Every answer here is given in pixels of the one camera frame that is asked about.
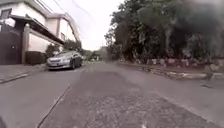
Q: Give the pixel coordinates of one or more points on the grey asphalt road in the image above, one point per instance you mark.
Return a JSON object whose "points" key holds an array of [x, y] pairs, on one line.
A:
{"points": [[110, 100]]}

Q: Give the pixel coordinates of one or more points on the green tree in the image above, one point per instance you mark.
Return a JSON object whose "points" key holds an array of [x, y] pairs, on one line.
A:
{"points": [[72, 46]]}

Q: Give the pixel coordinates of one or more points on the row of trees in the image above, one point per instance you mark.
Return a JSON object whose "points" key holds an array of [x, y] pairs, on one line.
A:
{"points": [[140, 30]]}

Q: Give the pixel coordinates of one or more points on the silver car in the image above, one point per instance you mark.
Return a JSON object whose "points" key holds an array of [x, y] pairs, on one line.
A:
{"points": [[63, 60]]}

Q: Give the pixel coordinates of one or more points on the concrete kerb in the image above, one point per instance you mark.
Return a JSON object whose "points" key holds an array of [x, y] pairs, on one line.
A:
{"points": [[186, 75]]}

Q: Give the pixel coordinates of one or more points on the dark hedge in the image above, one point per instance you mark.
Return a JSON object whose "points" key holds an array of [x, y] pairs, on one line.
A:
{"points": [[35, 57]]}

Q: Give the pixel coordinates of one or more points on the white building with dark gate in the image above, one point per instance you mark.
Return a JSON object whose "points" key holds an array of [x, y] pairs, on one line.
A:
{"points": [[36, 43]]}

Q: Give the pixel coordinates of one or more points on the low stone wall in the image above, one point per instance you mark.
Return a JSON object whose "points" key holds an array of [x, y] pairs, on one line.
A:
{"points": [[171, 61]]}

